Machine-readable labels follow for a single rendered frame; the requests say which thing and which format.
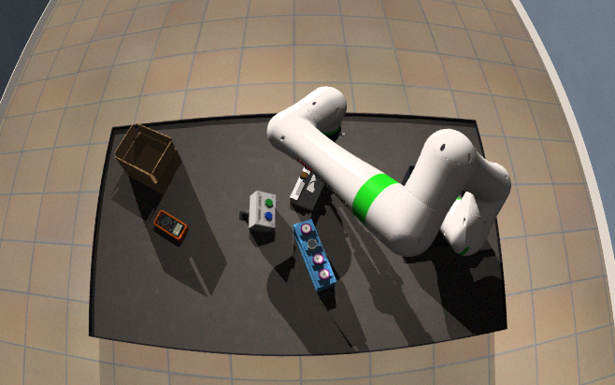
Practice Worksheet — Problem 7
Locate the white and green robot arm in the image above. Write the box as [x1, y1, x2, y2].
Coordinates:
[267, 87, 511, 257]

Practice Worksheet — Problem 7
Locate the magenta round cap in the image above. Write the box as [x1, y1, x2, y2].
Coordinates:
[312, 253, 324, 265]

